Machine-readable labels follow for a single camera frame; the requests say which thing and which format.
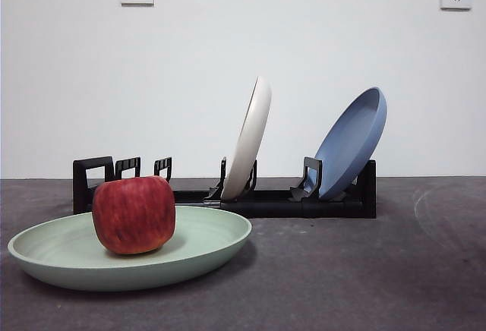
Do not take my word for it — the cream white plate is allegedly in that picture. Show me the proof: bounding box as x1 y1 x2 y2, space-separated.
221 75 273 200

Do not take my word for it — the green plate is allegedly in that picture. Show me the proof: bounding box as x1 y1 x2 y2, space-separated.
7 204 254 292

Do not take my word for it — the blue plate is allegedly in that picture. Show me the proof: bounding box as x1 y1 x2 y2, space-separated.
308 86 388 200

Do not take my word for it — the black plate rack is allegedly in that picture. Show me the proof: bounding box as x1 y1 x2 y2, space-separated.
71 155 377 219

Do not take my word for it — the red apple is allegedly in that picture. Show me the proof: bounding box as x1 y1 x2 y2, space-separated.
92 175 177 255

